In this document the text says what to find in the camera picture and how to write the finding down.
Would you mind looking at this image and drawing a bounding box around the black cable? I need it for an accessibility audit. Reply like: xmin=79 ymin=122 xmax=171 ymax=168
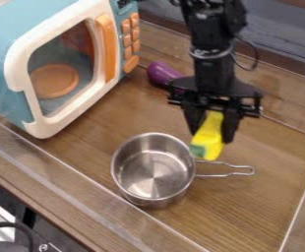
xmin=0 ymin=220 xmax=37 ymax=252

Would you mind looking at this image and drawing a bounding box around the orange microwave turntable plate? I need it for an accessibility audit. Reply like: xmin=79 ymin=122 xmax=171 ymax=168
xmin=31 ymin=64 xmax=79 ymax=99

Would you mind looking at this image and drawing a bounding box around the blue toy microwave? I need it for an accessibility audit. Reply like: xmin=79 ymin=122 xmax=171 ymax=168
xmin=0 ymin=0 xmax=140 ymax=139

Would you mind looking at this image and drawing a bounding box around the yellow toy banana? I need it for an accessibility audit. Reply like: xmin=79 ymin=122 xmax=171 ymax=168
xmin=190 ymin=111 xmax=225 ymax=161

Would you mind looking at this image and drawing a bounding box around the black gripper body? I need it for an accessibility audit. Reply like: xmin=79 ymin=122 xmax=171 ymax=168
xmin=168 ymin=47 xmax=262 ymax=117

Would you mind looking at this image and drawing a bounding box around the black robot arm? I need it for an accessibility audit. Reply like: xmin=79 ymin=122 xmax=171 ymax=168
xmin=168 ymin=0 xmax=262 ymax=144

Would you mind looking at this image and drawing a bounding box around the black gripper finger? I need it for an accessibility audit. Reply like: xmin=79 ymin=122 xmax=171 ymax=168
xmin=220 ymin=108 xmax=241 ymax=144
xmin=184 ymin=107 xmax=206 ymax=135

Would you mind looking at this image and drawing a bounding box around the purple toy eggplant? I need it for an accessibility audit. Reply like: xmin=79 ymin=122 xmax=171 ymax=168
xmin=146 ymin=61 xmax=183 ymax=90

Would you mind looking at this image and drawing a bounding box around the clear acrylic barrier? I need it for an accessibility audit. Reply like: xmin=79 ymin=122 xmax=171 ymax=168
xmin=0 ymin=123 xmax=207 ymax=252

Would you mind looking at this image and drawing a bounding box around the silver pot with wire handle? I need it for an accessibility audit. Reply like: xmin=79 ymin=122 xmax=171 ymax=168
xmin=111 ymin=132 xmax=255 ymax=209

